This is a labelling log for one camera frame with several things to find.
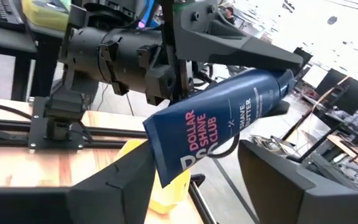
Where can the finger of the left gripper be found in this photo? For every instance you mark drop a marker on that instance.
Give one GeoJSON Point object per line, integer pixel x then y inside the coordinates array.
{"type": "Point", "coordinates": [278, 109]}
{"type": "Point", "coordinates": [228, 43]}

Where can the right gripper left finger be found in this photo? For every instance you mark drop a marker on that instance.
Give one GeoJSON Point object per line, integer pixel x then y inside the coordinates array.
{"type": "Point", "coordinates": [73, 205]}

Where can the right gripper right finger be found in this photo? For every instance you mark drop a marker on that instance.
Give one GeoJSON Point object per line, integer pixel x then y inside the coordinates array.
{"type": "Point", "coordinates": [291, 199]}

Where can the navy shave butter tube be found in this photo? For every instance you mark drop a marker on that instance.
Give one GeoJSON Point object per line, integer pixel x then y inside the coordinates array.
{"type": "Point", "coordinates": [216, 124]}

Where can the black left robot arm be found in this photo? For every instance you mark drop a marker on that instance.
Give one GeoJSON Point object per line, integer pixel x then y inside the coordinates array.
{"type": "Point", "coordinates": [79, 53]}

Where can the white background screen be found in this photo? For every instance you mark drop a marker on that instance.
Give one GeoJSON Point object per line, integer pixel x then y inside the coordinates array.
{"type": "Point", "coordinates": [314, 76]}

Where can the black background monitor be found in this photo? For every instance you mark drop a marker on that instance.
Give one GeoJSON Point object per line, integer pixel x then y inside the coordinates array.
{"type": "Point", "coordinates": [343, 90]}

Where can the wooden background workbench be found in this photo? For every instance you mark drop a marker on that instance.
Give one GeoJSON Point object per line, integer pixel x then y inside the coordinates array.
{"type": "Point", "coordinates": [353, 152]}

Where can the yellow-green soft object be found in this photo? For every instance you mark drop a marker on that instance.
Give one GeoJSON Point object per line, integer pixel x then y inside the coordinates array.
{"type": "Point", "coordinates": [45, 14]}

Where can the yellow plastic bin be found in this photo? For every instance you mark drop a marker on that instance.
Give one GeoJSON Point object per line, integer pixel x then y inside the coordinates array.
{"type": "Point", "coordinates": [169, 196]}

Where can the black desk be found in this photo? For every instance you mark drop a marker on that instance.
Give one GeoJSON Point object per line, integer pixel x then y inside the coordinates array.
{"type": "Point", "coordinates": [8, 37]}

